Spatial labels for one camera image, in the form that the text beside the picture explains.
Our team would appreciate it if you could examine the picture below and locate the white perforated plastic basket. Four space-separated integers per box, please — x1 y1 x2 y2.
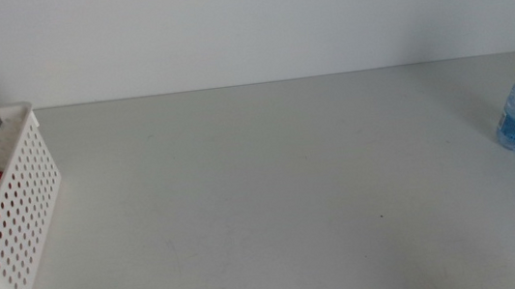
0 98 74 289

